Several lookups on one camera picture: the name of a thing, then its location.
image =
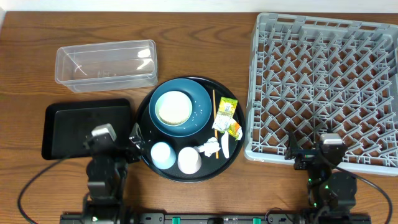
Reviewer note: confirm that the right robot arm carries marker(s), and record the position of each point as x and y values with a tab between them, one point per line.
331	194

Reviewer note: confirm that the pale green bowl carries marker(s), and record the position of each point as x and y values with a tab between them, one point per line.
173	108

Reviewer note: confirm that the wooden chopstick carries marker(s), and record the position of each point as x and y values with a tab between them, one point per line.
214	117

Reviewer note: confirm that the orange green torn wrapper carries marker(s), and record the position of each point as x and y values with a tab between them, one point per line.
235	130

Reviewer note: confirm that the crumpled white tissue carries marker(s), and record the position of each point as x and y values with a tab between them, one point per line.
210	147

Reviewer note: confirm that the light blue cup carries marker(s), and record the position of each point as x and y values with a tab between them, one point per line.
163	155

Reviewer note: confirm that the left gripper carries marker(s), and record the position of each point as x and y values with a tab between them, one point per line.
116	150

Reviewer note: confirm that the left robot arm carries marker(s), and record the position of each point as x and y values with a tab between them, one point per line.
107	175

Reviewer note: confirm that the grey dishwasher rack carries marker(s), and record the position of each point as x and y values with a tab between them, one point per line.
313	75

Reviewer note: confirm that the round black serving tray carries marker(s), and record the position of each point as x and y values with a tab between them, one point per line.
210	166

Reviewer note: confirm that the white pink cup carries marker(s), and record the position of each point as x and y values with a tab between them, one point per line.
189	160

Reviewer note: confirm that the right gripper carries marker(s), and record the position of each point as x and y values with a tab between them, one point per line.
305	156

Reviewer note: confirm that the black rectangular tray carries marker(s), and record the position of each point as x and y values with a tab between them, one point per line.
68	124

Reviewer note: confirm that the green yellow snack wrapper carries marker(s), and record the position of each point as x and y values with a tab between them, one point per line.
225	113

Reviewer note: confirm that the white plastic spoon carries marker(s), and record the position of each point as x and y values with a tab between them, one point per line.
225	145

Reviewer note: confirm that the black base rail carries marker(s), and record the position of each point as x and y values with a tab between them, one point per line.
159	218

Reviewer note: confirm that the clear plastic bin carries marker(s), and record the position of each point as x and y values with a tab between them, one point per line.
107	66

